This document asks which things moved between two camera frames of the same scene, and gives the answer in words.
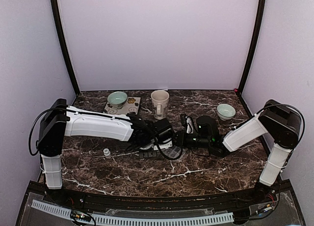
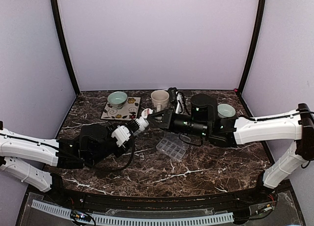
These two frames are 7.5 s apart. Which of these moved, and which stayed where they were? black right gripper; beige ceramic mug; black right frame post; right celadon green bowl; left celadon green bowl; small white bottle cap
Moved: black right gripper; small white bottle cap
Stayed: beige ceramic mug; black right frame post; right celadon green bowl; left celadon green bowl
